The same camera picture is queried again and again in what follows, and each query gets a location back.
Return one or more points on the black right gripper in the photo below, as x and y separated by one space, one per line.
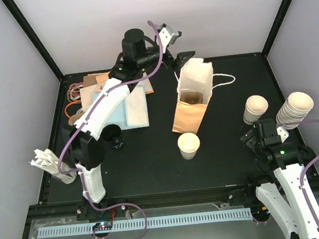
250 142

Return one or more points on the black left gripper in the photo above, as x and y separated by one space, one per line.
179 62

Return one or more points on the brown paper takeout bag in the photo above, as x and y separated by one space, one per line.
195 84

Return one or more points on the brown pulp cup carrier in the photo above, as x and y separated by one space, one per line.
191 98

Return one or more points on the single white paper cup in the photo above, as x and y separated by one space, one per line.
188 144

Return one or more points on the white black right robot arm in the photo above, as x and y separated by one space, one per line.
285 192

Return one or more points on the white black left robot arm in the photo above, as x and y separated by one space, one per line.
140 59

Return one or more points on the short white cup stack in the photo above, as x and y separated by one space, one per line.
255 107

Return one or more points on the brown white flat paper bag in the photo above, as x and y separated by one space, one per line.
148 87

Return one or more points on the tall white cup stack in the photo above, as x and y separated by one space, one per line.
294 110

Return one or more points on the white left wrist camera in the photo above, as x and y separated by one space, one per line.
168 35

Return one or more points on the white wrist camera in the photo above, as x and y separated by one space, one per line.
283 134
168 35

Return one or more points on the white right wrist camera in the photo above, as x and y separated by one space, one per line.
283 134

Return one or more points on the bundle of bag handles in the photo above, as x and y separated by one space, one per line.
73 96

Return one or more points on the black enclosure frame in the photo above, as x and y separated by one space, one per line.
252 61

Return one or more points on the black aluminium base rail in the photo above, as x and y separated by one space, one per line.
82 210

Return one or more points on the light blue cable duct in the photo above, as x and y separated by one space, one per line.
149 223

